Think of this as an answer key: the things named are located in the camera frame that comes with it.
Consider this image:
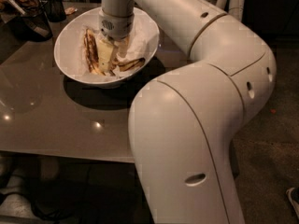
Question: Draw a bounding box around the curved spotted banana bunch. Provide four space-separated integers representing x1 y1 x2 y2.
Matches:
109 58 145 76

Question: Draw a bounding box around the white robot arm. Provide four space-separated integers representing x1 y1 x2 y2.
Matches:
100 0 277 224

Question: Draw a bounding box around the white paper napkin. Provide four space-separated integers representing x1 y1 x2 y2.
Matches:
78 21 149 82

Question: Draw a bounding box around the black mesh basket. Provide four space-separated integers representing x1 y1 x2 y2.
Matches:
8 7 52 42

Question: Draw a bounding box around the black mesh pen cup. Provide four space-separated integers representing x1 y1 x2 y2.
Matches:
42 0 66 22

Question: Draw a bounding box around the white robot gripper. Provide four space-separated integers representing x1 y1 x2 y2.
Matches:
97 9 135 72

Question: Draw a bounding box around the small snack on table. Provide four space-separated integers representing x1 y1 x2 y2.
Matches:
64 7 78 15

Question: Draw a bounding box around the white tilted bowl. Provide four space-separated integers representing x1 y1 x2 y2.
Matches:
54 7 160 88

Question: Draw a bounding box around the black cable under table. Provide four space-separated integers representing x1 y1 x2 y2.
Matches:
0 161 101 224

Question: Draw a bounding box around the spotted banana on left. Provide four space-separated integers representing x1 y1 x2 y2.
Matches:
83 28 105 76

